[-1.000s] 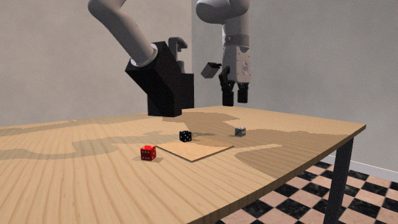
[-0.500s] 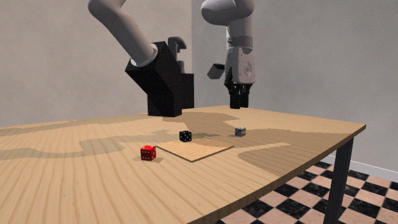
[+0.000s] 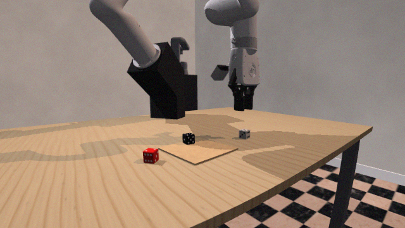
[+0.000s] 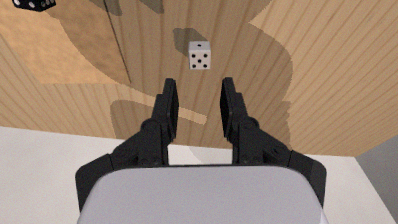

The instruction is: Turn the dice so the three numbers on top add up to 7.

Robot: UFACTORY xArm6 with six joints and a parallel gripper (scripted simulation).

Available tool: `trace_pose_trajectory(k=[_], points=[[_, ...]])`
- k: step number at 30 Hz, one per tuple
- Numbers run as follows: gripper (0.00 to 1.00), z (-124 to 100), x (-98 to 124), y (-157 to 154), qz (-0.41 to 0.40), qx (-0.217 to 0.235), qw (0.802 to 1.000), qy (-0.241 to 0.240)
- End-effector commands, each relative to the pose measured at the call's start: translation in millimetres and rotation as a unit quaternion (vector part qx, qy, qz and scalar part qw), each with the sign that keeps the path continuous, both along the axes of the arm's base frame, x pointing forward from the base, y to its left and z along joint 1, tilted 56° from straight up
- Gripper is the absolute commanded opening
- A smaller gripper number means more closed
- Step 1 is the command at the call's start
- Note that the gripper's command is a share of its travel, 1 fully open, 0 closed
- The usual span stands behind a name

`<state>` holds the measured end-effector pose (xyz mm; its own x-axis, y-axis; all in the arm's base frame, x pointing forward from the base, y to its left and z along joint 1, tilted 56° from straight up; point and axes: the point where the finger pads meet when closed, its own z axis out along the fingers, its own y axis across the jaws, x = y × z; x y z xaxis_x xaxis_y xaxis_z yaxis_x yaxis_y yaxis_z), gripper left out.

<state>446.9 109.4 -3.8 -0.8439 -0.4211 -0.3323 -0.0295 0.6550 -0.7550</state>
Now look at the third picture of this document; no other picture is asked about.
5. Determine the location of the red die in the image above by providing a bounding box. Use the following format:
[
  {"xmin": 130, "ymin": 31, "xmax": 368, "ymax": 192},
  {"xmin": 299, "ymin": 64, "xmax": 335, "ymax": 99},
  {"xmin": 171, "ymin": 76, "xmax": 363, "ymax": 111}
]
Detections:
[{"xmin": 143, "ymin": 148, "xmax": 159, "ymax": 164}]

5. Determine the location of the tan flat mat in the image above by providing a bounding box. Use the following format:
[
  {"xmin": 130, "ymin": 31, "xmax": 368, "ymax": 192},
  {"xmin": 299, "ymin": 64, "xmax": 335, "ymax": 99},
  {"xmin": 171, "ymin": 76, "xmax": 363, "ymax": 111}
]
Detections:
[{"xmin": 158, "ymin": 137, "xmax": 238, "ymax": 165}]

